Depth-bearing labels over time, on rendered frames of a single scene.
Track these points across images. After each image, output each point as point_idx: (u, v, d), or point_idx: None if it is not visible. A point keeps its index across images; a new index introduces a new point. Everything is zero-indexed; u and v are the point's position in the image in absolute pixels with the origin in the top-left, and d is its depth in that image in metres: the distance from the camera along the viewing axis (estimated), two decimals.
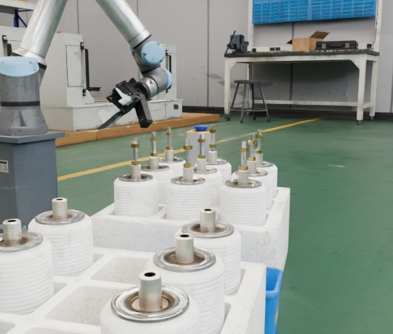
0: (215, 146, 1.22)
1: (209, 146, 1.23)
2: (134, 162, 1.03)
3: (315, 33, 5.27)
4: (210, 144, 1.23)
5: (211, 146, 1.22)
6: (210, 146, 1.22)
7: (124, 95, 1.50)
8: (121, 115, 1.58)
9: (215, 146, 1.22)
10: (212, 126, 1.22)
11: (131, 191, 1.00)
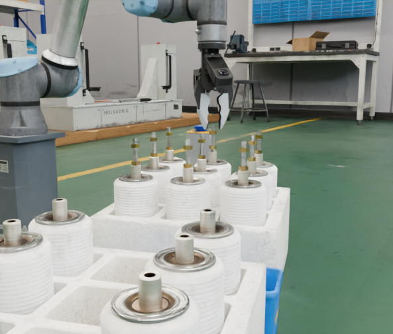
0: (213, 148, 1.22)
1: (209, 148, 1.23)
2: (134, 162, 1.03)
3: (315, 33, 5.27)
4: (211, 145, 1.24)
5: (210, 147, 1.22)
6: (209, 147, 1.23)
7: None
8: (226, 91, 1.20)
9: (215, 148, 1.22)
10: (211, 128, 1.22)
11: (131, 191, 1.00)
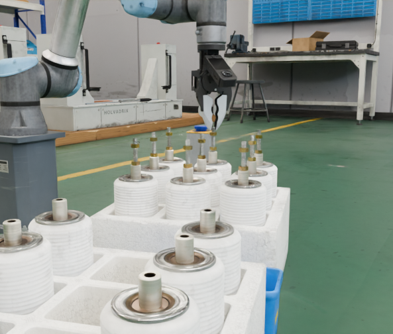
0: (213, 149, 1.22)
1: (209, 149, 1.23)
2: (134, 162, 1.03)
3: (315, 33, 5.27)
4: (212, 146, 1.24)
5: (209, 148, 1.23)
6: (209, 148, 1.23)
7: None
8: (226, 93, 1.20)
9: (214, 149, 1.22)
10: (211, 129, 1.22)
11: (131, 191, 1.00)
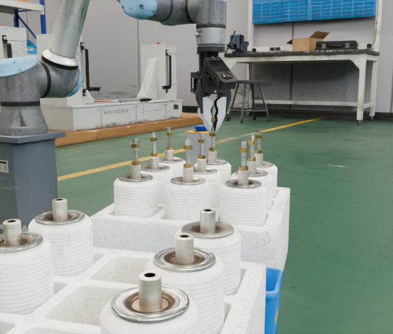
0: (210, 149, 1.24)
1: (215, 150, 1.24)
2: (134, 162, 1.03)
3: (315, 33, 5.27)
4: (215, 148, 1.22)
5: (213, 148, 1.24)
6: (215, 148, 1.24)
7: None
8: (225, 95, 1.21)
9: (209, 149, 1.24)
10: (213, 129, 1.23)
11: (131, 191, 1.00)
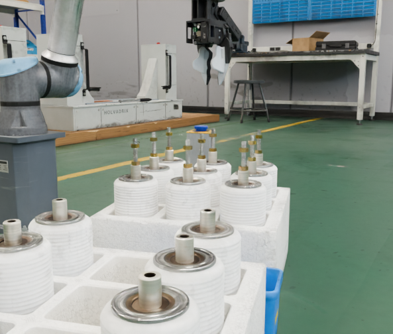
0: (215, 150, 1.24)
1: (214, 151, 1.22)
2: (134, 162, 1.03)
3: (315, 33, 5.27)
4: (210, 148, 1.22)
5: (216, 150, 1.23)
6: (215, 150, 1.22)
7: (219, 54, 1.16)
8: (205, 46, 1.21)
9: (214, 150, 1.24)
10: (215, 130, 1.22)
11: (131, 191, 1.00)
